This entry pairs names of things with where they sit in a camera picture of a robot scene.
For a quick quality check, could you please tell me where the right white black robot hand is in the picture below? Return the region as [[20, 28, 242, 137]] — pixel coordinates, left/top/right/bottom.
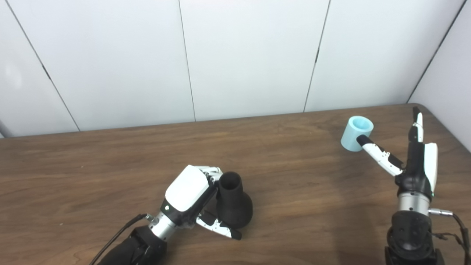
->
[[356, 107, 438, 201]]

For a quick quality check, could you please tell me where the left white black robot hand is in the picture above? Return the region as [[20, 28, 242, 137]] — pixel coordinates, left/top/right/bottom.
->
[[160, 165, 242, 240]]

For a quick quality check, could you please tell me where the black funnel-shaped nozzle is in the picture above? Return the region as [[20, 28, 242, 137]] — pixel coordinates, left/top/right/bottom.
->
[[216, 172, 254, 229]]

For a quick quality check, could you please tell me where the light-blue short hose tube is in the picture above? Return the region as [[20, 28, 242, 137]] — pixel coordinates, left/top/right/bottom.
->
[[341, 116, 374, 152]]

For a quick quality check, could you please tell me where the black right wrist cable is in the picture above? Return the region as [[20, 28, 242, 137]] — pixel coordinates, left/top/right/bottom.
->
[[428, 208, 471, 265]]

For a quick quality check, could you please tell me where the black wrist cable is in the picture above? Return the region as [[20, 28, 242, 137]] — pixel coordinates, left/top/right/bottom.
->
[[428, 208, 471, 265], [88, 213, 149, 265]]

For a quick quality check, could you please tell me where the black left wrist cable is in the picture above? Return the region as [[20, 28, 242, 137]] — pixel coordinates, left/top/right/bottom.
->
[[88, 213, 149, 265]]

